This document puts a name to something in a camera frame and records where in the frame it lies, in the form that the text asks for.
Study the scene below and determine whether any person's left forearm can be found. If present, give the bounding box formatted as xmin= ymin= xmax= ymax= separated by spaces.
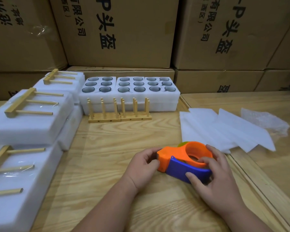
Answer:
xmin=72 ymin=181 xmax=138 ymax=232

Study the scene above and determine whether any stack of white foam trays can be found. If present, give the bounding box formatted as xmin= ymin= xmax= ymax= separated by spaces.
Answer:
xmin=79 ymin=76 xmax=181 ymax=114

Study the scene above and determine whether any pile of white foam sheets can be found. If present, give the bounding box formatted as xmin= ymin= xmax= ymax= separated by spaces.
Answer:
xmin=179 ymin=108 xmax=276 ymax=154

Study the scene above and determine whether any person's right hand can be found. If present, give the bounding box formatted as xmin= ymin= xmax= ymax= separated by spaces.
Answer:
xmin=185 ymin=144 xmax=245 ymax=218

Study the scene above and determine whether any orange and blue tape dispenser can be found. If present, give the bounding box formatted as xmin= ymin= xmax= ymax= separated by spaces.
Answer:
xmin=157 ymin=141 xmax=214 ymax=185

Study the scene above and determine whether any person's left hand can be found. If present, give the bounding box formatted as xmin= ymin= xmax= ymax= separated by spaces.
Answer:
xmin=122 ymin=147 xmax=162 ymax=194

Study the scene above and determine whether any stack of brown cardboard boxes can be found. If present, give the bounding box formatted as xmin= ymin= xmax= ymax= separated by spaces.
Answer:
xmin=0 ymin=0 xmax=290 ymax=101

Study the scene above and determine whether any row of wooden peg racks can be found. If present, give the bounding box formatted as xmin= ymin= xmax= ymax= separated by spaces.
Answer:
xmin=87 ymin=97 xmax=153 ymax=123

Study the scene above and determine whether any wooden rack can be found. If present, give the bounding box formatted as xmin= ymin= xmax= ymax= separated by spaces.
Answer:
xmin=0 ymin=145 xmax=46 ymax=197
xmin=43 ymin=68 xmax=78 ymax=85
xmin=4 ymin=87 xmax=64 ymax=118

